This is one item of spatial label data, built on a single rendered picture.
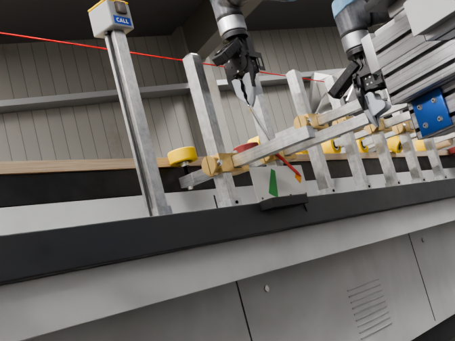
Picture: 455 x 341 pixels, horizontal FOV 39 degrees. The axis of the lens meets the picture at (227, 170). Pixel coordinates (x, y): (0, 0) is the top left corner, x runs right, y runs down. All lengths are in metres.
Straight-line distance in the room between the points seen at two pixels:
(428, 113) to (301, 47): 6.86
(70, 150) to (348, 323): 4.69
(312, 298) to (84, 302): 1.10
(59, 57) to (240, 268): 5.55
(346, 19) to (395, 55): 0.31
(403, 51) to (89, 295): 0.84
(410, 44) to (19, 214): 0.93
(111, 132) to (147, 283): 5.47
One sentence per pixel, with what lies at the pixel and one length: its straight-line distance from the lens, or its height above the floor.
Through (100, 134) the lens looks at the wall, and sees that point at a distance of 6.75.
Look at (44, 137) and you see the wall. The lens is 6.61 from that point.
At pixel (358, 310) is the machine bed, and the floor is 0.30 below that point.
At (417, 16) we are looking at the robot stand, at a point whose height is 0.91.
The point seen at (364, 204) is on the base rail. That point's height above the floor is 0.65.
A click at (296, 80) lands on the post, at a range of 2.09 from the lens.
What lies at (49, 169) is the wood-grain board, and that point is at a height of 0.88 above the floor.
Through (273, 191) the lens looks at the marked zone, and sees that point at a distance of 1.75.
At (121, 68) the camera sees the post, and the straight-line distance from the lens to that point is 1.49.
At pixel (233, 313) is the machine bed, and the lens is 1.86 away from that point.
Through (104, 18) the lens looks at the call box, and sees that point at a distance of 1.53.
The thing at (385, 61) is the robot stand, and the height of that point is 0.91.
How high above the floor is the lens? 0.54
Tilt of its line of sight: 9 degrees up
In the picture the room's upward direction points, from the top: 15 degrees counter-clockwise
